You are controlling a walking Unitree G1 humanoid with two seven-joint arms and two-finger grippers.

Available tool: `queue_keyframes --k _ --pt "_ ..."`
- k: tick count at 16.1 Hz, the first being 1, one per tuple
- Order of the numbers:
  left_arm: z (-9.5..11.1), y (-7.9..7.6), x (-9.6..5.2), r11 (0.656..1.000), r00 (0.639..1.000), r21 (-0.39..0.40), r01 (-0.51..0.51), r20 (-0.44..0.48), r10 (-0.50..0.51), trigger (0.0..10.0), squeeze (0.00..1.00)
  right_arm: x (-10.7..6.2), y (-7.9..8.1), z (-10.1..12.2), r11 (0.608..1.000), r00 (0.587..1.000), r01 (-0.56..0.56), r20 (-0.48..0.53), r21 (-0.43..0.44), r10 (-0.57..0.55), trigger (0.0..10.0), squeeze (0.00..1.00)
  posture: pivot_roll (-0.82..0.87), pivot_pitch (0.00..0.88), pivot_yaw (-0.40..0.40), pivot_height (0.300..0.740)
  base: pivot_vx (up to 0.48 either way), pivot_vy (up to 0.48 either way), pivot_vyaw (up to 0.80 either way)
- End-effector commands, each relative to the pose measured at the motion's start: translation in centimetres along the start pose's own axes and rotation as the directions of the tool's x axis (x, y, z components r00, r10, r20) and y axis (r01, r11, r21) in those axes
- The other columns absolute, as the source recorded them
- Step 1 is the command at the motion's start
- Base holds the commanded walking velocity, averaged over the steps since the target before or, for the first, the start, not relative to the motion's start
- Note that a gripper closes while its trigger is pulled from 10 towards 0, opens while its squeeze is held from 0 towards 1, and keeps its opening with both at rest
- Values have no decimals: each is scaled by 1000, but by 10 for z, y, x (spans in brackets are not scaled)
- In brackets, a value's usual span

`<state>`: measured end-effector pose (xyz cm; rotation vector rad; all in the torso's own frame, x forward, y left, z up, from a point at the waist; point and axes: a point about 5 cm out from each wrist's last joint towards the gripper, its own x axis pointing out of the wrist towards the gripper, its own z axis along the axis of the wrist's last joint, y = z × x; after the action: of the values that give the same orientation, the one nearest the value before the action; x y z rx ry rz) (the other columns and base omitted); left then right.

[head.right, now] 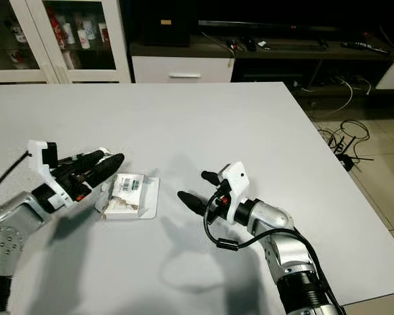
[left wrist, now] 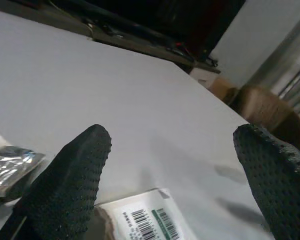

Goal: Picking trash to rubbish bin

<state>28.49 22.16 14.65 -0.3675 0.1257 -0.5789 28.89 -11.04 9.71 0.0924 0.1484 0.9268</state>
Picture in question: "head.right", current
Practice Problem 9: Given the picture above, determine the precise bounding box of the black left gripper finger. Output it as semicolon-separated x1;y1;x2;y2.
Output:
89;153;125;190
71;150;108;171

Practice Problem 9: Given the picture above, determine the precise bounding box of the white drawer front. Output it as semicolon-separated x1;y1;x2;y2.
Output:
131;56;235;84

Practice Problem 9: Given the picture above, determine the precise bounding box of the white glass door cabinet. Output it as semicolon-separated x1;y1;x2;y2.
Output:
0;0;133;85

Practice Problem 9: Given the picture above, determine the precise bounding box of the red bottle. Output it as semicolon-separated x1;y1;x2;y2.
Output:
51;8;68;50

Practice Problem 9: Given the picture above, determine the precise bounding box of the dark television stand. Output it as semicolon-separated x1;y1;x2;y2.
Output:
130;33;394;91

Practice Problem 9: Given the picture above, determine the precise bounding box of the black speaker box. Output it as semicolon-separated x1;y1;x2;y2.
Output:
143;0;191;47

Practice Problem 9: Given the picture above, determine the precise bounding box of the black television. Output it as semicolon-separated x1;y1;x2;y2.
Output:
197;0;394;33

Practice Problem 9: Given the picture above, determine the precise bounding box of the black remote control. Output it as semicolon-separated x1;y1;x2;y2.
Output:
341;41;389;54

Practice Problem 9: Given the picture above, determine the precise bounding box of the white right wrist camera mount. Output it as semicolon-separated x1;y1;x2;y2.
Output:
219;161;251;214

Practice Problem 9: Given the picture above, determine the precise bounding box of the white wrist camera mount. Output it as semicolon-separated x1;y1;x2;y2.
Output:
28;140;68;208
219;161;251;214

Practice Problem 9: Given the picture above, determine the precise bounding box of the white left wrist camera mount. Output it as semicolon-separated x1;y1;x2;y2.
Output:
28;140;68;208

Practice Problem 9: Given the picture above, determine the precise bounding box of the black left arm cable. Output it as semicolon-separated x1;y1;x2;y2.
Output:
0;151;31;201

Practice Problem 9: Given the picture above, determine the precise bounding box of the black floor cable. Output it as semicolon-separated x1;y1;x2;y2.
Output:
318;118;376;171

